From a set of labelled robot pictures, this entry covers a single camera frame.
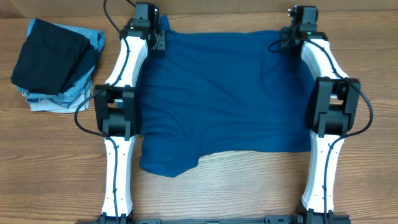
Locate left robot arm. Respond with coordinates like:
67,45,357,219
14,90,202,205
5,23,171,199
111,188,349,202
93,2,165,223

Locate folded light blue jeans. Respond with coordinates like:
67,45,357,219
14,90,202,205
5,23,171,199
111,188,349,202
17,24,105,103

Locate folded white garment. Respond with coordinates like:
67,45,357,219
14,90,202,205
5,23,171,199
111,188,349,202
29,79,93,113

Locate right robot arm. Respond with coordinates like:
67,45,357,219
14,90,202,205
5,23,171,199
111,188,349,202
280,6,361,223

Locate folded black garment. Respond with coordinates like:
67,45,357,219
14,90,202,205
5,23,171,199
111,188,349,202
11,19,100,95

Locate blue polo shirt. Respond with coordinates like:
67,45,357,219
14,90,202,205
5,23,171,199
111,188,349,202
137,17,314,177

